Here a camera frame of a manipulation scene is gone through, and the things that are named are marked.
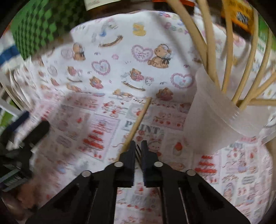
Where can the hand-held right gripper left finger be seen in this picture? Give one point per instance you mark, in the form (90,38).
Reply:
(128,168)

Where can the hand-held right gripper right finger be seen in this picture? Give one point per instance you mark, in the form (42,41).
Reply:
(151,170)

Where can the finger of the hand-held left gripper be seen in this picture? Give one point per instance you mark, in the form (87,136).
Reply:
(20,120)
(37,132)

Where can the light wooden chopstick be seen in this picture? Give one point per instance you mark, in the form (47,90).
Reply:
(138,120)

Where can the translucent plastic cup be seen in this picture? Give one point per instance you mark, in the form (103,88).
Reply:
(211,120)

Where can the bundle of wooden chopsticks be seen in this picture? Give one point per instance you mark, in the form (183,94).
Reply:
(210,43)

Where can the person's left hand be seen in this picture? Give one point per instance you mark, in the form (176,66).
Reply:
(28,195)

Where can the strawberry print cloth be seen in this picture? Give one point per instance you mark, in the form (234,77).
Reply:
(71,133)

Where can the striped blanket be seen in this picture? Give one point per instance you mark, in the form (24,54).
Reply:
(8,53)

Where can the green checkered box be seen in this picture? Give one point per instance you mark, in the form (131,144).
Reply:
(43,25)

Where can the bear print cloth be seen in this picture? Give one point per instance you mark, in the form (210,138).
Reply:
(120,53)

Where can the clear white label wine bottle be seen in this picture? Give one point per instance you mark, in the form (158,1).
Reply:
(99,4)

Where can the green white drink carton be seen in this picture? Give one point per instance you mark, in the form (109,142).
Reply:
(263,36)

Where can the yellow label soy sauce bottle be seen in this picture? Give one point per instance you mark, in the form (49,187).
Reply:
(237,13)

